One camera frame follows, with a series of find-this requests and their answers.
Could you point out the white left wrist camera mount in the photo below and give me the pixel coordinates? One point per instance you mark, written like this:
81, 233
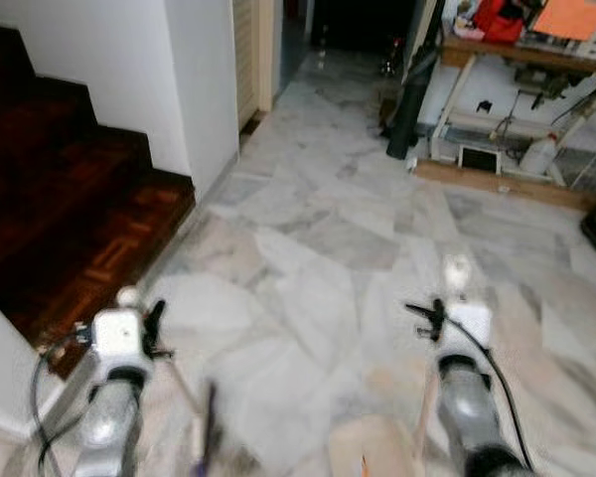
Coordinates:
117, 338

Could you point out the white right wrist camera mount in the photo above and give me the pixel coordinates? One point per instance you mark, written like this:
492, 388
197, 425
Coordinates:
469, 326

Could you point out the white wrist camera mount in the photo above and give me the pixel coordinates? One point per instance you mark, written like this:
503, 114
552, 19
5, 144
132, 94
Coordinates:
469, 326
117, 338

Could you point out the orange paper sheet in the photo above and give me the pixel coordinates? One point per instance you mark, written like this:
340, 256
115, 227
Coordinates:
568, 18

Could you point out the dark wooden staircase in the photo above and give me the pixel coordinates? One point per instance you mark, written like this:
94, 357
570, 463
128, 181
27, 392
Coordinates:
70, 199

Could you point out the red bag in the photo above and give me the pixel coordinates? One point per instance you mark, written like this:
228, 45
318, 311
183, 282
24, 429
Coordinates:
497, 20

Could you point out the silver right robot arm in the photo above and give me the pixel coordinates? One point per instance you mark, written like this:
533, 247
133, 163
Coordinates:
467, 407

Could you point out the wooden broom with white knob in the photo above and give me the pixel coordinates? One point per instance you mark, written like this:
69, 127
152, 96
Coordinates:
129, 296

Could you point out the small white framed screen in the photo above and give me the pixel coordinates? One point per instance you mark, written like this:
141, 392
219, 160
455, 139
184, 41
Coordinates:
479, 159

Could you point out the beige louvered door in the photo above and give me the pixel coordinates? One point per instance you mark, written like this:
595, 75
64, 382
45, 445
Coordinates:
246, 60

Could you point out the wooden sewing table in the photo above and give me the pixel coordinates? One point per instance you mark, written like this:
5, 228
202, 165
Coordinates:
517, 55

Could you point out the white plastic bottle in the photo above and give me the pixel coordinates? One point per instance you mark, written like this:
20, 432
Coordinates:
538, 157

